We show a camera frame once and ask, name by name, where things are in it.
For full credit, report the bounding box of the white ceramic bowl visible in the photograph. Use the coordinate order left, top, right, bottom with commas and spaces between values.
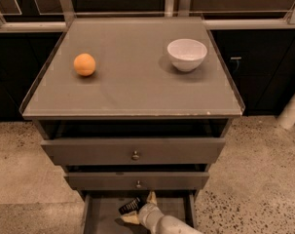
166, 39, 207, 72

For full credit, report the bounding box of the white pipe post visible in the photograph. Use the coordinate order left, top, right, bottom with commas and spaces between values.
277, 94, 295, 130

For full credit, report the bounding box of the grey middle drawer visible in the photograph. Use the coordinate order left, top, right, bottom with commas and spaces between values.
65, 172, 209, 191

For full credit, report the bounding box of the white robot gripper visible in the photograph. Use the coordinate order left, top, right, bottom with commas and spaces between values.
121, 191, 165, 234

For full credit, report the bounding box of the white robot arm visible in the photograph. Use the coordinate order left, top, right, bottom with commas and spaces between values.
119, 191, 203, 234

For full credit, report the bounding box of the black rxbar chocolate bar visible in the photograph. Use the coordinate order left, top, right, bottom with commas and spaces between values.
119, 197, 143, 215

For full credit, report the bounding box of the metal rail frame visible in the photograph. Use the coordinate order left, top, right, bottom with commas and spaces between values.
0, 0, 295, 32

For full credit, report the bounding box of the grey drawer cabinet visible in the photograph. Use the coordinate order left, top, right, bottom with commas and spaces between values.
18, 16, 246, 234

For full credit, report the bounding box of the orange fruit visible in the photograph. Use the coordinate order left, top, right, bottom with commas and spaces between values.
73, 54, 95, 76

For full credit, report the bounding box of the grey top drawer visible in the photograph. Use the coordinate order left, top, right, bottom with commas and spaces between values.
41, 137, 225, 166

